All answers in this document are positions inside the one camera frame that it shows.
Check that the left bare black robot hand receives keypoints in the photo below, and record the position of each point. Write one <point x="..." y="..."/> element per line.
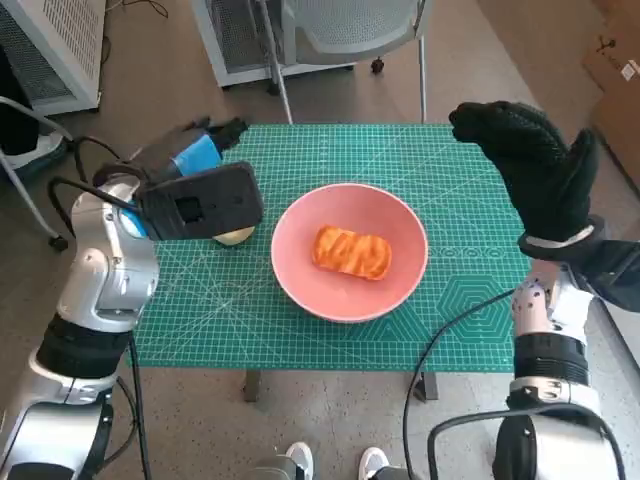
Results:
<point x="195" y="155"/>

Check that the right black gloved robot hand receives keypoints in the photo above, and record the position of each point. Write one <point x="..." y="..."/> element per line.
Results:
<point x="545" y="175"/>

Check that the round tan toy bun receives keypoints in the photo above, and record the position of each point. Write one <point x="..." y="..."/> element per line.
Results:
<point x="232" y="239"/>

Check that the pink bowl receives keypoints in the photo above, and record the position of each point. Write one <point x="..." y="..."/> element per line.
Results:
<point x="300" y="260"/>

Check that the rectangular orange striped toy bread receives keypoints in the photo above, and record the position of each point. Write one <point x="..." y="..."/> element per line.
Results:
<point x="350" y="252"/>

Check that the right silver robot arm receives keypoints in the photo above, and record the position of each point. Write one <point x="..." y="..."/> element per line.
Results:
<point x="550" y="360"/>

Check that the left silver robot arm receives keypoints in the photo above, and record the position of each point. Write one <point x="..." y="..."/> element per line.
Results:
<point x="110" y="270"/>

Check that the plain brown cardboard box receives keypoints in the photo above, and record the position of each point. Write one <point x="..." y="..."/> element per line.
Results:
<point x="622" y="135"/>

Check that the green cutting mat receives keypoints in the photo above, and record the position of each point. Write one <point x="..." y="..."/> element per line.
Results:
<point x="310" y="150"/>

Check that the white perforated cabinet on casters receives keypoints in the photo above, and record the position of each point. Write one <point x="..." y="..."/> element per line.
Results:
<point x="235" y="40"/>

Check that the cardboard box with white label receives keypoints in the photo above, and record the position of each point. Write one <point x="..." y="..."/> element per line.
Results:
<point x="615" y="45"/>

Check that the large white perforated cabinet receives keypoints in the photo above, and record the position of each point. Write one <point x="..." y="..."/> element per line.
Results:
<point x="60" y="50"/>

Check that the person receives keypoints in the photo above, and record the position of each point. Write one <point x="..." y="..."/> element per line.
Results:
<point x="15" y="120"/>

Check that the grey mesh chair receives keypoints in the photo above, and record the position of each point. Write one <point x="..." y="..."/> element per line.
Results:
<point x="350" y="25"/>

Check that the dark metal table leg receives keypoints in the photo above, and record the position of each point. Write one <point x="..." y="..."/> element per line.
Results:
<point x="428" y="386"/>
<point x="252" y="387"/>

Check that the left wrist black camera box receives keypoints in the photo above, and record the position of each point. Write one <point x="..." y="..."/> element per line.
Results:
<point x="200" y="205"/>

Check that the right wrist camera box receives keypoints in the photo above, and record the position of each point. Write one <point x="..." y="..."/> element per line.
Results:
<point x="617" y="275"/>

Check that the metal frame chair with casters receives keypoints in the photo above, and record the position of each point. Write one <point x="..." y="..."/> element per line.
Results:
<point x="20" y="185"/>

